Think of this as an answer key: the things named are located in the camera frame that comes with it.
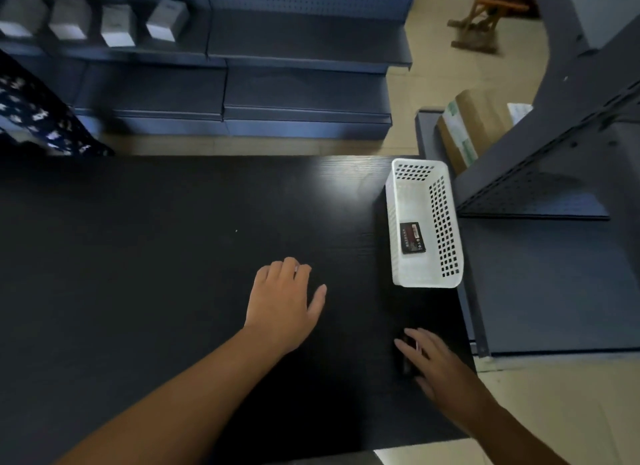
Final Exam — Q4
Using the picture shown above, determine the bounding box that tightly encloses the person's right hand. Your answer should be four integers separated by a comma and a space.
394, 328, 482, 433

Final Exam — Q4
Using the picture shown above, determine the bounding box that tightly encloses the white perforated plastic basket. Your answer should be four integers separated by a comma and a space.
385, 158, 465, 289

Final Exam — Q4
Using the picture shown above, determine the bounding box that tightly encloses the grey-blue metal shelving unit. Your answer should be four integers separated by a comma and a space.
416, 0, 640, 359
0, 0, 452, 142

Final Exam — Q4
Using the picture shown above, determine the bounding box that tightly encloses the person's left forearm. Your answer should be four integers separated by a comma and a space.
55, 326, 288, 465

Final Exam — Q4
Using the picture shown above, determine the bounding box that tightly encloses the black box with red label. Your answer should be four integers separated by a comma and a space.
399, 222, 427, 254

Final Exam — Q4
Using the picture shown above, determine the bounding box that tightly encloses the white paper sheet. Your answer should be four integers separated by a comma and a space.
507, 102, 534, 127

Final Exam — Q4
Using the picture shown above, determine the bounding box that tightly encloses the brown cardboard box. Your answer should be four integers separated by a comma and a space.
435, 89, 516, 177

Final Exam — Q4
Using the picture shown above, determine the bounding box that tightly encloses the small white box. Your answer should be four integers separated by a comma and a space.
0, 0, 49, 39
48, 0, 94, 42
100, 3, 137, 48
145, 0, 190, 43

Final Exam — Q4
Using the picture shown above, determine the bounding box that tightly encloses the small black box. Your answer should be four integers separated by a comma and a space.
399, 334, 425, 378

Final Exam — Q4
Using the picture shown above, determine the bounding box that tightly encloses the person's right forearm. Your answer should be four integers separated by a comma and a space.
462, 402, 571, 465

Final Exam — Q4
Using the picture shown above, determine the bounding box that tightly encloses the wooden stool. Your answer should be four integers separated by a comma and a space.
447, 0, 532, 56

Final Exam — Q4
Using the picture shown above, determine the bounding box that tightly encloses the person's left hand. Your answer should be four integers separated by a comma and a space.
243, 257, 328, 356

